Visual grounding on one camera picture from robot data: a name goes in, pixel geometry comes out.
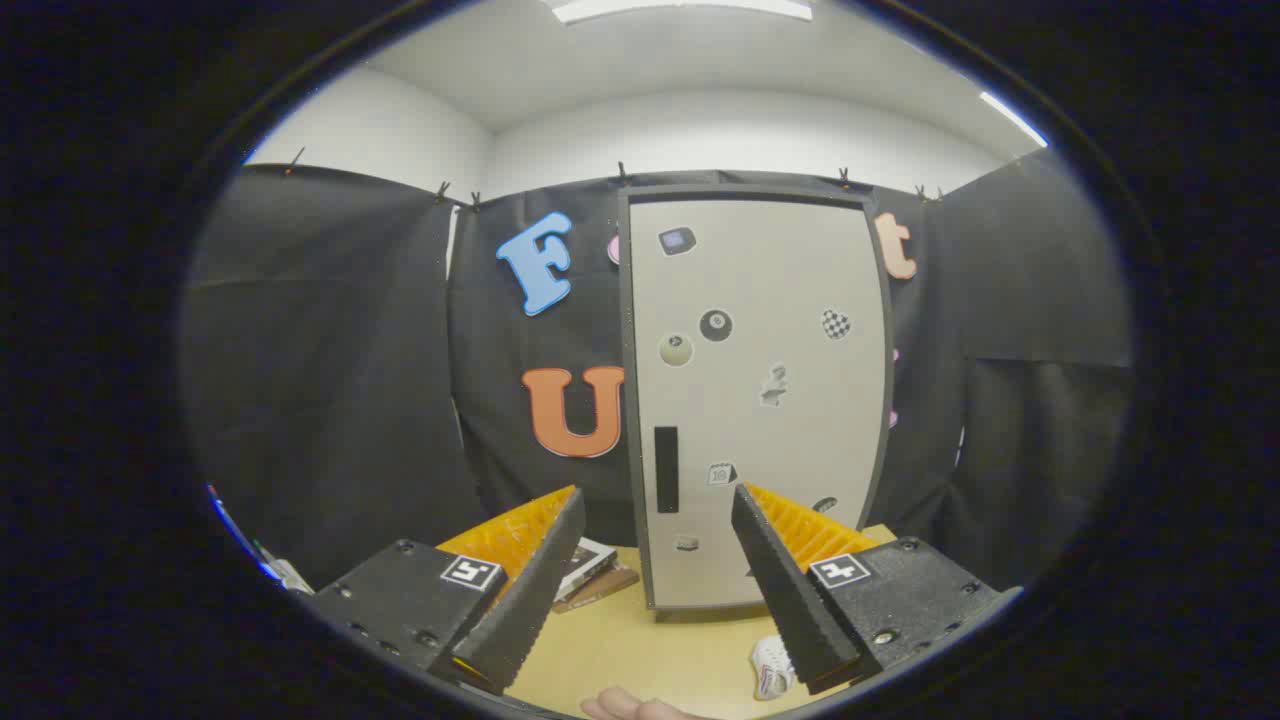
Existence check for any black backdrop cloth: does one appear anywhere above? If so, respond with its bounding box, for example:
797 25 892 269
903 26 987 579
180 150 1136 591

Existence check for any grey shoe cabinet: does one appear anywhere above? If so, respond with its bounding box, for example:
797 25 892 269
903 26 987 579
618 183 896 623

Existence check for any white side table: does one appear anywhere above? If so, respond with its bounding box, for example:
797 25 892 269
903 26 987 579
262 545 316 596

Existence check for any black door handle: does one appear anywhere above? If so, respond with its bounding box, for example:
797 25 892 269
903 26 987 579
654 426 680 515

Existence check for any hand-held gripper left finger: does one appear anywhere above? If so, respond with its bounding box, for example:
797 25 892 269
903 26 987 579
305 485 588 696

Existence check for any white canvas shoe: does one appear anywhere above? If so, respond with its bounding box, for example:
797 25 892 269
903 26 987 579
752 634 798 701

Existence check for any brown book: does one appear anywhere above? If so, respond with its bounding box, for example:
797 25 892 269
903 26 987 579
553 565 641 614

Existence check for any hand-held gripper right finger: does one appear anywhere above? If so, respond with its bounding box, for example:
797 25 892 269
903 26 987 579
730 483 1023 697

